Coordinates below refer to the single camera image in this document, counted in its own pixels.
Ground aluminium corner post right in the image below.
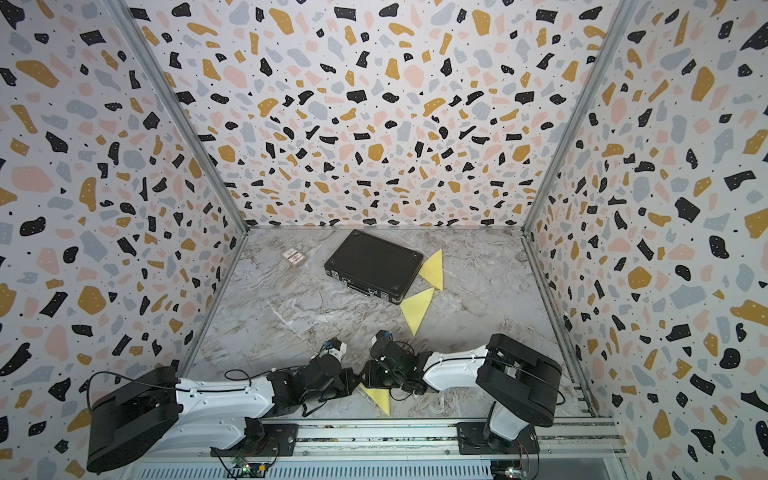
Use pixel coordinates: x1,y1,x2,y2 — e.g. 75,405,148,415
521,0,638,235

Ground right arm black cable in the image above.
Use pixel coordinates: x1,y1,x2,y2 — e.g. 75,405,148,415
425,353,567,406

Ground yellow square paper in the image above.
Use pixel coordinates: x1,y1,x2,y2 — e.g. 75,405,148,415
419,250,444,290
400,287,435,335
362,386,391,416

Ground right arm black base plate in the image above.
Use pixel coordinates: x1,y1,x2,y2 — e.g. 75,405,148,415
456,422,540,455

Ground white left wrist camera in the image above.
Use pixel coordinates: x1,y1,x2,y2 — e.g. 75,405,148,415
321,337,347,362

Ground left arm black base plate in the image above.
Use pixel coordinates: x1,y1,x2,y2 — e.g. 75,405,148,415
210,422,299,458

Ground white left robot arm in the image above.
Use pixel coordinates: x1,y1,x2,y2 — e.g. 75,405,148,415
87,353,360,474

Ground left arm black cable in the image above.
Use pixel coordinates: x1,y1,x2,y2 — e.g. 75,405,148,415
85,367,271,415

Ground black hard carrying case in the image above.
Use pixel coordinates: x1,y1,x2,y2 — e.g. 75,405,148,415
324,230,424,305

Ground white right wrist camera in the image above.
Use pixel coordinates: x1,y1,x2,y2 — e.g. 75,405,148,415
374,330,393,343

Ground aluminium mounting rail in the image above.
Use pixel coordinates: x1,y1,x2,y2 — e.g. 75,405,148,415
116,418,625,480

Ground aluminium corner post left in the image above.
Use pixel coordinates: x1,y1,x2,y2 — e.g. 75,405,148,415
104,0,249,235

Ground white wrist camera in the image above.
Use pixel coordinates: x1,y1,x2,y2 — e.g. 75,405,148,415
321,337,347,362
374,330,393,343

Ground playing card box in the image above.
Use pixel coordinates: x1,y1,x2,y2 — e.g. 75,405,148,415
282,247,306,266

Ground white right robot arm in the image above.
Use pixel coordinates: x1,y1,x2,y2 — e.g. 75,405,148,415
361,330,564,448

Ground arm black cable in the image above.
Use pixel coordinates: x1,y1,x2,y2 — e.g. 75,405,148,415
425,353,567,406
85,367,271,415

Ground aluminium corner post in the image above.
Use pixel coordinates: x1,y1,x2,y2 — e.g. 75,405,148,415
104,0,249,235
521,0,638,235

